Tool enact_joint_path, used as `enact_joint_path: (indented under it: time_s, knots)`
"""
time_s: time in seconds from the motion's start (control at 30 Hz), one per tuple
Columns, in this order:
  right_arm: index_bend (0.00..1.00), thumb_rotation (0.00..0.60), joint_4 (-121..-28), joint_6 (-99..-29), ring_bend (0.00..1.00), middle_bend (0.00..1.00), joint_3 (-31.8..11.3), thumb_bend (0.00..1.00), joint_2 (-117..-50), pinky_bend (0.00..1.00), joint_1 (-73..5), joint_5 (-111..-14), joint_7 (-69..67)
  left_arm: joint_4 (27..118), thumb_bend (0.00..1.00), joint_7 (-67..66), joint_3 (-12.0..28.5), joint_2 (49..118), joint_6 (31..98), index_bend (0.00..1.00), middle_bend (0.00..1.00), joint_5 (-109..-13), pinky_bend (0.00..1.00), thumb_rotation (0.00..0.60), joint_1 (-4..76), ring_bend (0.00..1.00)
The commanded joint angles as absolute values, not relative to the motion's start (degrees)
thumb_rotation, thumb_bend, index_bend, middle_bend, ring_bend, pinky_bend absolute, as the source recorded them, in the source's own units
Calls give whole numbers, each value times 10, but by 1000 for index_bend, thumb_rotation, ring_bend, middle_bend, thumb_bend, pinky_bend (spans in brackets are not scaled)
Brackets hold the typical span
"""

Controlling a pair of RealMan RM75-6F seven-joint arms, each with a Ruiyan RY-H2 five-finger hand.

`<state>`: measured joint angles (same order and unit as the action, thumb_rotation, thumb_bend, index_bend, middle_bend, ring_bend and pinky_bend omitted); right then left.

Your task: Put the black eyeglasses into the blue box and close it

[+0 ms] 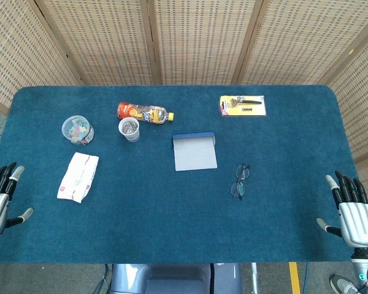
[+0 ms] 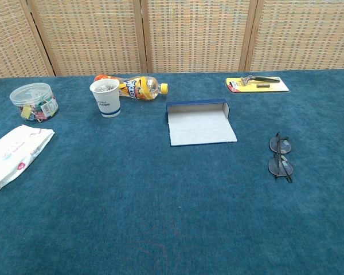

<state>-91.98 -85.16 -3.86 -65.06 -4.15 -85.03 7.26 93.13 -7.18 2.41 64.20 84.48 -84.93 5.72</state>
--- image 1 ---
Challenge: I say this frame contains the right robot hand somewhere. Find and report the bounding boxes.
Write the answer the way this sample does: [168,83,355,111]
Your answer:
[316,170,368,248]

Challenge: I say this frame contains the black eyeglasses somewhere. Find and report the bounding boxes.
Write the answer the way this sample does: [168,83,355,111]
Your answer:
[231,164,251,202]

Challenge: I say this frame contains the blue glasses case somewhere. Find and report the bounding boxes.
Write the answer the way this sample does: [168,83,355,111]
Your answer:
[172,131,219,172]

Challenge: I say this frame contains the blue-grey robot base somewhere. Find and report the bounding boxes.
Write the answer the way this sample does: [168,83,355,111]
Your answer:
[110,262,243,294]

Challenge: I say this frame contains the grey sneaker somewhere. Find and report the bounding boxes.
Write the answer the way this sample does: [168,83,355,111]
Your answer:
[329,273,368,294]

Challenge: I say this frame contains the yellow floor tape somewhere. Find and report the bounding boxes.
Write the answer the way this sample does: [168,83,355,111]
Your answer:
[288,262,301,294]

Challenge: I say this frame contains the white tissue pack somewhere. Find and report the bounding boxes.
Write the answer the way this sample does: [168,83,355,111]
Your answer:
[56,151,100,204]

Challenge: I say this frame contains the clear jar of binder clips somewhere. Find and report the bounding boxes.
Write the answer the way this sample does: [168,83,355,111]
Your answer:
[61,115,95,146]

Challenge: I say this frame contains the clear plastic cup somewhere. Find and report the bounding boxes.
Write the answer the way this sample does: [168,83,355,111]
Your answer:
[118,117,141,143]

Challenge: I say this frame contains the yellow razor blister pack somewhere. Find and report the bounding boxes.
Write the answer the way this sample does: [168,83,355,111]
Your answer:
[219,94,267,118]

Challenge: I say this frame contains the teal table carpet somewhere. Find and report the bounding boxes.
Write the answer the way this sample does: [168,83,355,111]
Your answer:
[0,85,368,265]

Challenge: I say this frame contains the orange drink bottle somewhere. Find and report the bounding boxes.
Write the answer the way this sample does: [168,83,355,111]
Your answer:
[117,102,175,126]

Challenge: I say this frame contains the woven folding screen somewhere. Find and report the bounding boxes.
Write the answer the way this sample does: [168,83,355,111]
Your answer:
[0,0,368,197]

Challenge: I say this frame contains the blue floor cables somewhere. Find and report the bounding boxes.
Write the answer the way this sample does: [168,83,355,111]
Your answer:
[93,263,115,294]

